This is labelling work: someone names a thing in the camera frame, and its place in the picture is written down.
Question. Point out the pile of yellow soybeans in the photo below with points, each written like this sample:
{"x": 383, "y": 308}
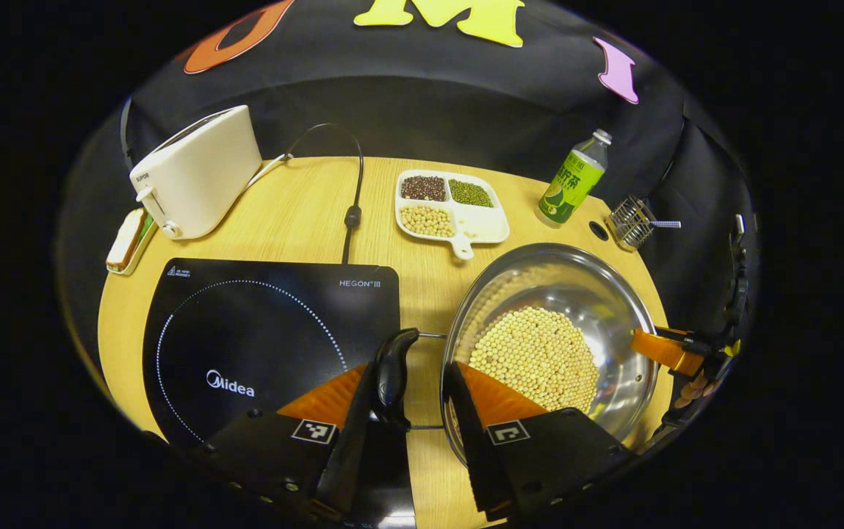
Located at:
{"x": 532, "y": 353}

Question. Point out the metal spoon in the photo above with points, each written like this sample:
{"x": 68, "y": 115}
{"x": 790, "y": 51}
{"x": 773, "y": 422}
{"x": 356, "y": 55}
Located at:
{"x": 668, "y": 223}

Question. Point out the white toaster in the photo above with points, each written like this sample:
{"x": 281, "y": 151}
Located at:
{"x": 201, "y": 169}

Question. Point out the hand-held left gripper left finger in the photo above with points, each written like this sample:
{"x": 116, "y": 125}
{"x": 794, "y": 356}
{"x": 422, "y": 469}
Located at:
{"x": 352, "y": 448}

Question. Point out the pile of dark red beans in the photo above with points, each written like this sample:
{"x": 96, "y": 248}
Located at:
{"x": 423, "y": 188}

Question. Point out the pile of green mung beans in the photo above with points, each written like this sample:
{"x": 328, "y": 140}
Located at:
{"x": 470, "y": 193}

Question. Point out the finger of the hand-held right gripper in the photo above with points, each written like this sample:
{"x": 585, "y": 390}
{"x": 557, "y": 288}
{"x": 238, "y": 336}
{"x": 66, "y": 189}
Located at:
{"x": 657, "y": 349}

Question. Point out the white divided plate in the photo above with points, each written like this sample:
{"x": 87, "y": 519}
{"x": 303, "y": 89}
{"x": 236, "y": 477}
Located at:
{"x": 484, "y": 220}

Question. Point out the green label drink bottle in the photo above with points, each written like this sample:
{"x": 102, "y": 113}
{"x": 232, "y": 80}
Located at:
{"x": 568, "y": 191}

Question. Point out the small green plate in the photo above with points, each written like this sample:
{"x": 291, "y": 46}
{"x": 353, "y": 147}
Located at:
{"x": 148, "y": 234}

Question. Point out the stainless steel pot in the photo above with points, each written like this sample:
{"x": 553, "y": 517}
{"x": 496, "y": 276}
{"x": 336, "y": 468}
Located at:
{"x": 561, "y": 279}

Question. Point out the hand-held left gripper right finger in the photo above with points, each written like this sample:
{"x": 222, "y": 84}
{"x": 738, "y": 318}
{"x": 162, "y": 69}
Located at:
{"x": 469, "y": 441}

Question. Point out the toast slice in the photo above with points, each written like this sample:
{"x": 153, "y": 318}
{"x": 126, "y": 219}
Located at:
{"x": 126, "y": 239}

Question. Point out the small soybean portion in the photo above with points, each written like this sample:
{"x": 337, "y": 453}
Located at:
{"x": 427, "y": 220}

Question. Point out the black induction cooktop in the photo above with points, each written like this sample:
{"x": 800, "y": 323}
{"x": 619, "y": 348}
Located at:
{"x": 260, "y": 323}

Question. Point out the metal mesh utensil holder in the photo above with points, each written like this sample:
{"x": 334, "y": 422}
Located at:
{"x": 631, "y": 224}

